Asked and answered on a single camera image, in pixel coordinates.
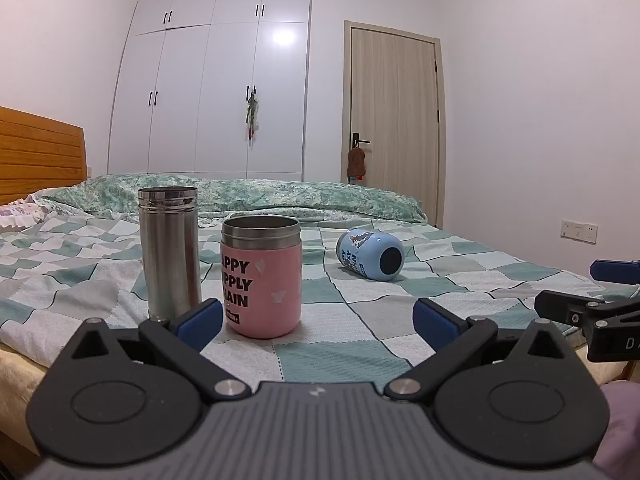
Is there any beige mattress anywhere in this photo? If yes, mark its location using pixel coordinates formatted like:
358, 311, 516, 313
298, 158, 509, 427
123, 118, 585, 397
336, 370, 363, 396
0, 345, 53, 461

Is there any wooden door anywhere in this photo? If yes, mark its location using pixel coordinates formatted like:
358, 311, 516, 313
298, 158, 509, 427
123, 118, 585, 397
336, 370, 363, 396
342, 20, 446, 229

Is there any green hanging ornament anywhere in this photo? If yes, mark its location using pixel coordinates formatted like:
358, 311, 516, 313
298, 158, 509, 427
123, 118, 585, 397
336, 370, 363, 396
244, 87, 260, 142

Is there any purple clothing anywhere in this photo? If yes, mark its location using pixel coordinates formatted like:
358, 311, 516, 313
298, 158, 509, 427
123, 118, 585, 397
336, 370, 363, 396
594, 380, 640, 480

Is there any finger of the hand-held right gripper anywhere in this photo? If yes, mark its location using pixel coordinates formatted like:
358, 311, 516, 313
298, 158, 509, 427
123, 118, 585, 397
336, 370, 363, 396
534, 290, 609, 331
589, 259, 640, 284

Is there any blue printed cup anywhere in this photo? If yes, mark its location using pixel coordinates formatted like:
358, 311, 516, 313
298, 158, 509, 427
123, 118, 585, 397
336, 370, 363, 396
336, 228, 405, 282

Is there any floral ruffled pillow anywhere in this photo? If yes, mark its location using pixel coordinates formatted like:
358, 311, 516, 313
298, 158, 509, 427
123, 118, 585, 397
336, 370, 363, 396
0, 195, 52, 232

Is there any white wall socket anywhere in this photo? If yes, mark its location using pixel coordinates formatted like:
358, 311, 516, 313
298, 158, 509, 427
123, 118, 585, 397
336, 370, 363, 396
560, 219, 599, 245

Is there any green checked bed sheet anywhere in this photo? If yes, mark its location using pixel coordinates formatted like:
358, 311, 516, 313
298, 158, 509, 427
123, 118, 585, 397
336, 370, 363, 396
0, 206, 623, 397

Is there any tall stainless steel cup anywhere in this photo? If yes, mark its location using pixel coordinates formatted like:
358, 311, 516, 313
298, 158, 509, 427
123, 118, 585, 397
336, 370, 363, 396
138, 186, 203, 322

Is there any white wardrobe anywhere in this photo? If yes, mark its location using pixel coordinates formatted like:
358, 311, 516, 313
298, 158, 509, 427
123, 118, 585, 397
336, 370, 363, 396
106, 0, 312, 181

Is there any green floral quilt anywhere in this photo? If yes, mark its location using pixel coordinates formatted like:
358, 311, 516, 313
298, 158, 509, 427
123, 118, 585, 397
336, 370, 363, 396
42, 173, 429, 224

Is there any wooden headboard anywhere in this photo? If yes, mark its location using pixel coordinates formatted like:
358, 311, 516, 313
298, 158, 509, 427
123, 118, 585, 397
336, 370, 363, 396
0, 106, 89, 206

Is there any brown hanging bag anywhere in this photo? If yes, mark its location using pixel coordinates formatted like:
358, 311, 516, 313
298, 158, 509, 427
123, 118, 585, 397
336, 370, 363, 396
347, 146, 368, 185

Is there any pink lettered cup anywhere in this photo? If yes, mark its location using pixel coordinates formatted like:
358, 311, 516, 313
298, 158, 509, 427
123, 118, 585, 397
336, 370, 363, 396
220, 215, 304, 340

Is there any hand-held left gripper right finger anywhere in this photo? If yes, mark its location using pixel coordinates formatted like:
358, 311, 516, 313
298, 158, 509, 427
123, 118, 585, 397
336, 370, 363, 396
383, 298, 576, 404

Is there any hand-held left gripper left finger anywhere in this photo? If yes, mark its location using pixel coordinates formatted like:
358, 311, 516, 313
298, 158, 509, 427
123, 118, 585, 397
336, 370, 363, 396
63, 298, 252, 404

